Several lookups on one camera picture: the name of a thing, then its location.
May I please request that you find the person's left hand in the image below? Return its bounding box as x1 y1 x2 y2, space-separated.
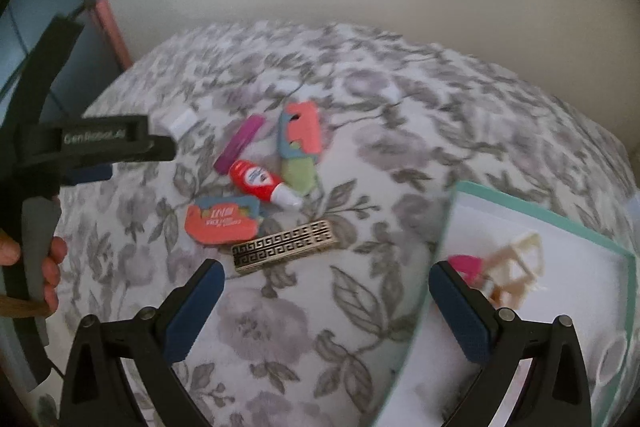
0 227 68 314

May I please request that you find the cream plastic holder frame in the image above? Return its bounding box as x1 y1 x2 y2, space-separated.
482 232 544 308

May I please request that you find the toy dog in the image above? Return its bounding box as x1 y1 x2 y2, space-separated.
446 254 506 308

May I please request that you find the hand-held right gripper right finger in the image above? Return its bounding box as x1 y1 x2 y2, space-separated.
429 260 593 427

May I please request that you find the white charger adapter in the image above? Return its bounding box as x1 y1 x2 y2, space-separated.
159 107 197 134

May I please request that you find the teal rimmed white box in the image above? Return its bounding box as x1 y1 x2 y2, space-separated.
390 181 640 427

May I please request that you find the grey floral bedspread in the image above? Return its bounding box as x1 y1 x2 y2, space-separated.
45 22 640 427

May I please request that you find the pink board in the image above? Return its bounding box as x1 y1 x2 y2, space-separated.
92 0 133 70

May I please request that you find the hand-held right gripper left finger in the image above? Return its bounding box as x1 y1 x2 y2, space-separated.
59 258 226 427

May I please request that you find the purple plastic stick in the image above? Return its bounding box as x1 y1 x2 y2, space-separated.
214 114 263 175

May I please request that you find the gold patterned metal bar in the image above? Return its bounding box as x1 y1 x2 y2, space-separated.
231 219 343 277

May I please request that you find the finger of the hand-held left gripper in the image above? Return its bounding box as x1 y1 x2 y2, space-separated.
57 163 114 188
75 134 177 165

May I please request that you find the coral blue printed case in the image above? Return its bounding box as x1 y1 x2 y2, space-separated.
184 194 263 247

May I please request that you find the coral teal green case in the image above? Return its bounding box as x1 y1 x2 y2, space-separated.
277 101 326 198

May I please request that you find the red correction fluid bottle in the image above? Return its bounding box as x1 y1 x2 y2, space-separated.
228 159 304 210

